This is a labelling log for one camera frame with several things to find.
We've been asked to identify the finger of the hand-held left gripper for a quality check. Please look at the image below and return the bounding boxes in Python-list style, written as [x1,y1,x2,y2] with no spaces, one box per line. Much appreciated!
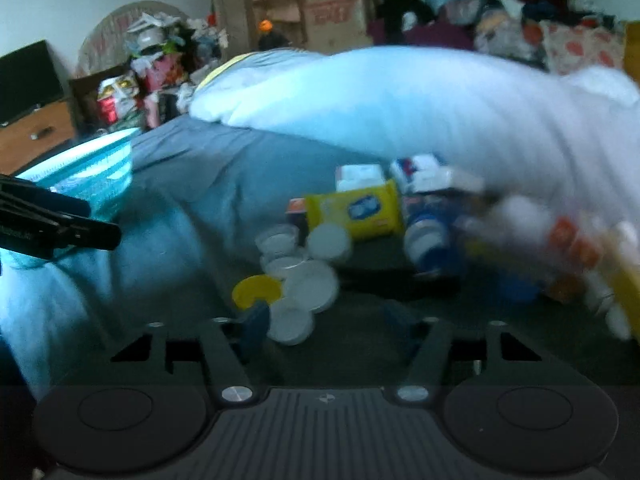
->
[0,197,123,261]
[0,175,92,217]

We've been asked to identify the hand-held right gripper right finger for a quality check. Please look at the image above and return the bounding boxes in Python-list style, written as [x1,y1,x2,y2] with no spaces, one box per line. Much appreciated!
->
[384,300,543,405]

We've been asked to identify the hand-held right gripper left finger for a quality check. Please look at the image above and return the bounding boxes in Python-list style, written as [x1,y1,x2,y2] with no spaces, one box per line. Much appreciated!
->
[111,301,272,406]

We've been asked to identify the small white round lid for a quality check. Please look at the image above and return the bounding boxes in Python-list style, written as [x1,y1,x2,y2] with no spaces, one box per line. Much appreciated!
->
[267,300,317,347]

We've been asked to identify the yellow round lid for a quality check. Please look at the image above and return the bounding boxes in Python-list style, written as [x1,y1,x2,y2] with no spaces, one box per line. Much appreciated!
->
[231,275,285,312]

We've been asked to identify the teal plastic basket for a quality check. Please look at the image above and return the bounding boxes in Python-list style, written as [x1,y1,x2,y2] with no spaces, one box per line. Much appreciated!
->
[0,127,142,272]

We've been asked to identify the wooden dresser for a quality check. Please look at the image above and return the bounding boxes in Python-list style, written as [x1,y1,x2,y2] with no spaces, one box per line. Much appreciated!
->
[0,100,77,177]

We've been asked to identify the large white round lid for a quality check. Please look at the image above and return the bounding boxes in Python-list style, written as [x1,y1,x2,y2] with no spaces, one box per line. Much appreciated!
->
[282,260,341,314]

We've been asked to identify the blue jar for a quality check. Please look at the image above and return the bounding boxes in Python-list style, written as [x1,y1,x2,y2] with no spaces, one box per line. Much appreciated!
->
[404,209,464,279]

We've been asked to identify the clear plastic cup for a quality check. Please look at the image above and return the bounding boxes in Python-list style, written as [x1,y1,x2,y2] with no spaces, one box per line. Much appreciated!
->
[255,225,300,257]

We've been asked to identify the black television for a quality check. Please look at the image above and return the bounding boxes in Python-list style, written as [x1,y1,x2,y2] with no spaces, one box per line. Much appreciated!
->
[0,40,69,127]

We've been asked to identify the yellow wipes packet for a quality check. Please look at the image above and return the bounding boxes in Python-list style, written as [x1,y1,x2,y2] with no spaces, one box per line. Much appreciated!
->
[305,180,407,244]

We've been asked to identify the blue round lid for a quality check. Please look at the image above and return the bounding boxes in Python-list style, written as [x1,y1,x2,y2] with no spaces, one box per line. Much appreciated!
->
[495,270,544,304]

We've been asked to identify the blue bed sheet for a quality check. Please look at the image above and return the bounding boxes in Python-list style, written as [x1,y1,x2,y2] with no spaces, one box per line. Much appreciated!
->
[0,115,640,401]

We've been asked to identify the white and blue packet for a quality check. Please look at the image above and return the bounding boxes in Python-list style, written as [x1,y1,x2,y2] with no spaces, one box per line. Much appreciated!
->
[390,154,452,194]

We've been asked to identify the small white box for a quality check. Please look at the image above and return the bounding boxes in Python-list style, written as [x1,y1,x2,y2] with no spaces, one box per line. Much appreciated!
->
[335,162,387,194]

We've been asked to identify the pile of colourful clutter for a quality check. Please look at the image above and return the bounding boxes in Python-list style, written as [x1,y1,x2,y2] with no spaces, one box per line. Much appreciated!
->
[95,10,232,132]

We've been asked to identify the arched woven screen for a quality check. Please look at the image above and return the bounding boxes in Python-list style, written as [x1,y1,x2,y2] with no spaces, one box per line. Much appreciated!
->
[75,0,192,79]

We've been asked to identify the orange and white bottle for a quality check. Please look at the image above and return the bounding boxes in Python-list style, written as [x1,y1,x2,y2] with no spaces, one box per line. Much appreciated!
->
[545,215,603,281]

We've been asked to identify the white pillow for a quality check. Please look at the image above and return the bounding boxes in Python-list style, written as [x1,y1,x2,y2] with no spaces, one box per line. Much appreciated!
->
[189,45,640,243]
[560,65,640,111]

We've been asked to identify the long yellow box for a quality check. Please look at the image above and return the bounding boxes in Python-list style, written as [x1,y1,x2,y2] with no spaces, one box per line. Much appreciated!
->
[465,220,640,323]

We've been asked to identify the wooden wardrobe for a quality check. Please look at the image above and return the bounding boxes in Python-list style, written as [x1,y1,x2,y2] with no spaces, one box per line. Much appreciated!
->
[212,0,307,54]

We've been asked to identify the printed cardboard box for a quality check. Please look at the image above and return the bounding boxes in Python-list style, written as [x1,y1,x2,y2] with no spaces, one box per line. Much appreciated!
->
[295,0,374,54]

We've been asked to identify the pile of clothes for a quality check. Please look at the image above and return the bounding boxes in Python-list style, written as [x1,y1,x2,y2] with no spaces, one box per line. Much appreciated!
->
[369,0,626,74]

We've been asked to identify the wooden headboard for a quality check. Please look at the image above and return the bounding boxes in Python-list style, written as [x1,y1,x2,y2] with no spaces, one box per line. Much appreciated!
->
[622,20,640,82]

